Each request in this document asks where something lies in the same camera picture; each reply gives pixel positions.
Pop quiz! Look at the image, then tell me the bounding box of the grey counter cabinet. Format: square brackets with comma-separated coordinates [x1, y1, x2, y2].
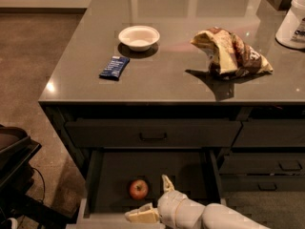
[39, 0, 305, 229]

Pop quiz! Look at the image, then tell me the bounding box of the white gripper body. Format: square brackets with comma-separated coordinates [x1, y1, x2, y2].
[157, 190, 205, 229]

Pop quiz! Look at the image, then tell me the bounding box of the right bottom drawer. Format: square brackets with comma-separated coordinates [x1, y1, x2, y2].
[221, 176, 305, 192]

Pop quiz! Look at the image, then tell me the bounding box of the right top drawer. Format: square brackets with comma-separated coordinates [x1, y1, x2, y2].
[234, 119, 305, 148]

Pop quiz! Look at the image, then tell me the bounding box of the white bowl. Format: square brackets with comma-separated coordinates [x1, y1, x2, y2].
[118, 26, 160, 52]

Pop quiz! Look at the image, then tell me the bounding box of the closed grey top drawer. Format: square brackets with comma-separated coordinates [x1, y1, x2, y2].
[65, 119, 241, 148]

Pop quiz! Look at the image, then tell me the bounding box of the open grey middle drawer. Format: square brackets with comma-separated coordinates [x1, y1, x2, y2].
[67, 149, 223, 229]

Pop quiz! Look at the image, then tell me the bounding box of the red apple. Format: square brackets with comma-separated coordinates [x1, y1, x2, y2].
[129, 179, 149, 200]

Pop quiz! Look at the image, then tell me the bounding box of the blue snack bar wrapper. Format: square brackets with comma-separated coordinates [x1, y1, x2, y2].
[99, 56, 130, 80]

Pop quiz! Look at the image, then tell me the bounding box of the white plastic canister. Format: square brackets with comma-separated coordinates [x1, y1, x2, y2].
[275, 0, 305, 50]

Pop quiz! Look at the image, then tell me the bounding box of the brown crumpled chip bag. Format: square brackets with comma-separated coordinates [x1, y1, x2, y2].
[191, 27, 274, 80]

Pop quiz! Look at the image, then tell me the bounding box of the right middle drawer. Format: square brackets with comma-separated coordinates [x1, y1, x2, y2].
[219, 153, 305, 175]

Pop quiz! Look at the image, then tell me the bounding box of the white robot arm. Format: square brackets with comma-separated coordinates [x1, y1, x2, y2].
[125, 175, 270, 229]

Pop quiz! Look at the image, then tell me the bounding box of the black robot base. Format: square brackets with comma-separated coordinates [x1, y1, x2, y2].
[0, 125, 77, 229]

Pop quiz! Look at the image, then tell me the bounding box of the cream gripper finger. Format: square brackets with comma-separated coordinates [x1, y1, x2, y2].
[161, 175, 174, 193]
[125, 203, 159, 223]

